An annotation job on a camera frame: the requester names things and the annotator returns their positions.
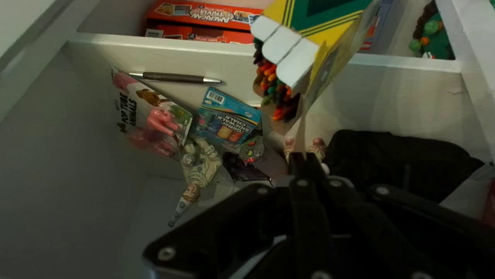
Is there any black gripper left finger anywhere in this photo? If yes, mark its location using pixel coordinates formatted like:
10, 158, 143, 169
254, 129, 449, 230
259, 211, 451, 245
143, 152, 318, 279

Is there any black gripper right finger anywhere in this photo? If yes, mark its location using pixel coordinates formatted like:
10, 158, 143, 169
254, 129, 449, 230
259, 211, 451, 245
308, 152, 495, 279

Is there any green yellow crayon box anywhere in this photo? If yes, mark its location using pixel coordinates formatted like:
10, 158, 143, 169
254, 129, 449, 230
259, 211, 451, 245
251, 0, 384, 124

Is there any white shelf cabinet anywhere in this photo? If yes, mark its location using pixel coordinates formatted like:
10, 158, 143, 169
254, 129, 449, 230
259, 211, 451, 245
0, 0, 495, 279

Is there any orange flat box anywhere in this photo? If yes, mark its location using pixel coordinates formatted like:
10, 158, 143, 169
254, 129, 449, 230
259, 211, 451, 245
143, 0, 265, 45

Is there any white floral packet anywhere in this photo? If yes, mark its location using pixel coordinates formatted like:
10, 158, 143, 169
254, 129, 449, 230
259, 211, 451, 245
169, 138, 225, 228

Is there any black fabric bag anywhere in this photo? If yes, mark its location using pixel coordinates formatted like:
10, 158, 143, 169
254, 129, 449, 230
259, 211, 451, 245
324, 127, 488, 205

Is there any blue card packet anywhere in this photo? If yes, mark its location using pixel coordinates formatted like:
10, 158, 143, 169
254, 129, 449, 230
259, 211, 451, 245
194, 86, 265, 152

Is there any patterned fabric doll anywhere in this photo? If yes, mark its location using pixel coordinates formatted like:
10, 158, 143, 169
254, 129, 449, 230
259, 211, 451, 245
282, 135, 333, 175

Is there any pink toy package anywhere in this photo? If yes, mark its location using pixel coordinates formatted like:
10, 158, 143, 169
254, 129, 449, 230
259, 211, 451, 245
110, 68, 196, 158

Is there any green toy package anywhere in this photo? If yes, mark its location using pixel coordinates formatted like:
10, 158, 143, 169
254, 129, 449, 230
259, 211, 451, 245
409, 0, 457, 62

